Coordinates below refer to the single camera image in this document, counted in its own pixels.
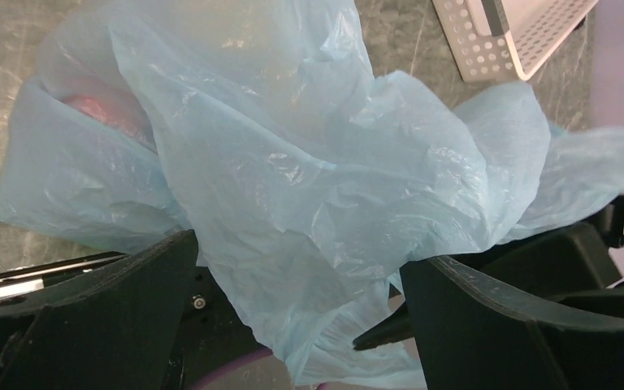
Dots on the light blue plastic bag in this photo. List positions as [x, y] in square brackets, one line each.
[309, 181]

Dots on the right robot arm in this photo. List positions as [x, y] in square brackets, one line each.
[570, 265]

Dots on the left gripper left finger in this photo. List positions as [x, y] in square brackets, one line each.
[110, 328]

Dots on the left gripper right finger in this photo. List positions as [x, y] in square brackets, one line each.
[475, 332]

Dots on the red fake fruit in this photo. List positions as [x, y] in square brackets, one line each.
[117, 113]

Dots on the white perforated plastic basket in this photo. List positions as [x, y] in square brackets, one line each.
[507, 40]

